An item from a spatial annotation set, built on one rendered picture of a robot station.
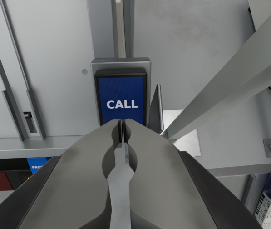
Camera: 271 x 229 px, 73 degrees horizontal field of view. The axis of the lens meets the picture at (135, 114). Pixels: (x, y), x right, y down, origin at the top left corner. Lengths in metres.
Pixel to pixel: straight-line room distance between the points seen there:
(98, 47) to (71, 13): 0.04
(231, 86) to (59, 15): 0.30
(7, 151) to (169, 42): 1.07
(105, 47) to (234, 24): 1.28
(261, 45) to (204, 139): 0.74
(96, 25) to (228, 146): 0.96
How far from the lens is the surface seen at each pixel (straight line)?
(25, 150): 0.23
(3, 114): 0.24
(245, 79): 0.35
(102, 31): 0.17
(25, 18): 0.20
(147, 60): 0.16
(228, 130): 1.08
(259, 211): 0.21
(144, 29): 1.23
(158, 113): 0.19
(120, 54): 0.61
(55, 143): 0.22
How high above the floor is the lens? 0.93
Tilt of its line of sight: 74 degrees down
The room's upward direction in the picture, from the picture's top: 4 degrees clockwise
